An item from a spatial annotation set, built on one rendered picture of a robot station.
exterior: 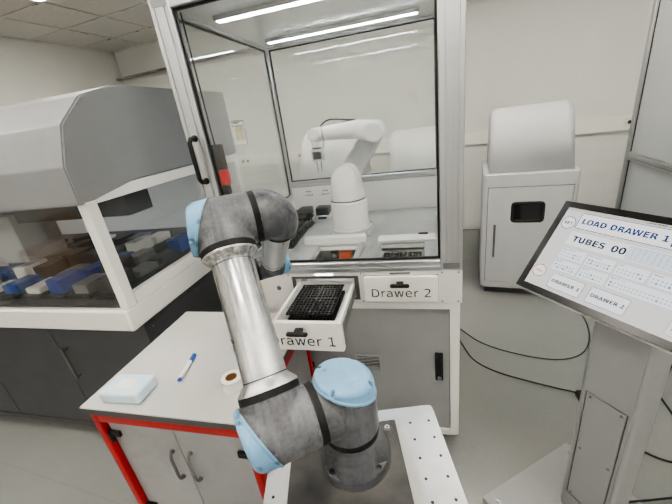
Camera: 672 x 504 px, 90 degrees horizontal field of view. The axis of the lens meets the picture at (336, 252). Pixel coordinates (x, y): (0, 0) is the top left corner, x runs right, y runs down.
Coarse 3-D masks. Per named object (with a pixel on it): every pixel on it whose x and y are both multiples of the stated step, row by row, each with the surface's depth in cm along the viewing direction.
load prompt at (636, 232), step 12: (588, 216) 100; (600, 216) 97; (576, 228) 101; (588, 228) 98; (600, 228) 96; (612, 228) 93; (624, 228) 91; (636, 228) 89; (648, 228) 87; (660, 228) 85; (636, 240) 88; (648, 240) 86; (660, 240) 84
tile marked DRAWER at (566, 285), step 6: (552, 276) 101; (558, 276) 99; (564, 276) 98; (552, 282) 100; (558, 282) 99; (564, 282) 98; (570, 282) 96; (576, 282) 95; (582, 282) 94; (552, 288) 99; (558, 288) 98; (564, 288) 97; (570, 288) 96; (576, 288) 94; (582, 288) 93; (570, 294) 95; (576, 294) 94
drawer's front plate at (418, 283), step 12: (372, 276) 135; (384, 276) 133; (396, 276) 132; (408, 276) 131; (420, 276) 129; (432, 276) 128; (372, 288) 136; (384, 288) 134; (396, 288) 133; (408, 288) 132; (420, 288) 131; (432, 288) 130; (372, 300) 138; (384, 300) 137; (396, 300) 135; (408, 300) 134; (420, 300) 133; (432, 300) 132
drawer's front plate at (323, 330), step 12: (276, 324) 112; (288, 324) 111; (300, 324) 110; (312, 324) 109; (324, 324) 108; (336, 324) 107; (312, 336) 111; (324, 336) 110; (336, 336) 109; (288, 348) 115; (300, 348) 114; (312, 348) 113; (324, 348) 112; (336, 348) 111
